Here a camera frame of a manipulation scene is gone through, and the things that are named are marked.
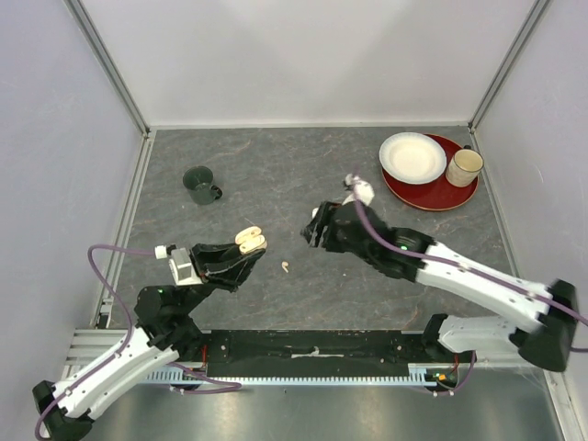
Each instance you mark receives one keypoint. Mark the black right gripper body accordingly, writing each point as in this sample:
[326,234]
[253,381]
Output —
[333,238]

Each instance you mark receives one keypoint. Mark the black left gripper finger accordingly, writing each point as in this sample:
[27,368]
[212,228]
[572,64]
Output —
[231,268]
[214,257]

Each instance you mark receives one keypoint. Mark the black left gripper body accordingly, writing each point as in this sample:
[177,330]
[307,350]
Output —
[205,281]

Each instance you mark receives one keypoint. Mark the beige earbud charging case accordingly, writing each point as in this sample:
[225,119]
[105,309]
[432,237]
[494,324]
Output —
[250,239]

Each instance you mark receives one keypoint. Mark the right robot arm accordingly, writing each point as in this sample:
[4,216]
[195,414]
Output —
[536,321]

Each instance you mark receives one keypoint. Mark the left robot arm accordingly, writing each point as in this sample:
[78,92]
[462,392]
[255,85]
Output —
[162,333]

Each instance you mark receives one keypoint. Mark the dark green mug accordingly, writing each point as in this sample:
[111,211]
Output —
[200,185]

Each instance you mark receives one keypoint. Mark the white plate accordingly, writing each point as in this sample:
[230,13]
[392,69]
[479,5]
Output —
[412,158]

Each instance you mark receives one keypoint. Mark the red round tray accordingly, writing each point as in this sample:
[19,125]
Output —
[438,195]

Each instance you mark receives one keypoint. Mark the beige patterned cup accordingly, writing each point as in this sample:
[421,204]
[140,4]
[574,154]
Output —
[464,167]

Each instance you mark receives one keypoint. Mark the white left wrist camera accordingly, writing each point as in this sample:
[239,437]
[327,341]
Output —
[180,263]

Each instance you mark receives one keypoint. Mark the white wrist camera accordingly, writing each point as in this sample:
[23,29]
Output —
[180,263]
[358,189]

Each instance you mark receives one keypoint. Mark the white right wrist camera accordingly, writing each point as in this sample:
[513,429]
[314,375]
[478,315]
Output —
[358,189]

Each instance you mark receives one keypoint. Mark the light blue cable duct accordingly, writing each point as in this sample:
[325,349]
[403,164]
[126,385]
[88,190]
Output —
[415,377]

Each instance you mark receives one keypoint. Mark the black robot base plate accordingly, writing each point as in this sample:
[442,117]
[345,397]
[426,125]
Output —
[313,354]

